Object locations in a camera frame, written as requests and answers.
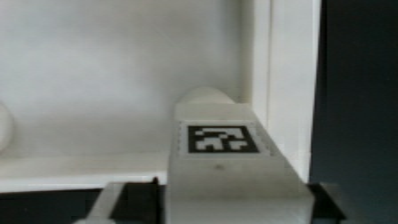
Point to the white square table top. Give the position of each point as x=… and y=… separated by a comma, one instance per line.
x=102, y=59

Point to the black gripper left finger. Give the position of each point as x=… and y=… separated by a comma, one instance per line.
x=128, y=204

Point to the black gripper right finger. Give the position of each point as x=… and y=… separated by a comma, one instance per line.
x=327, y=212

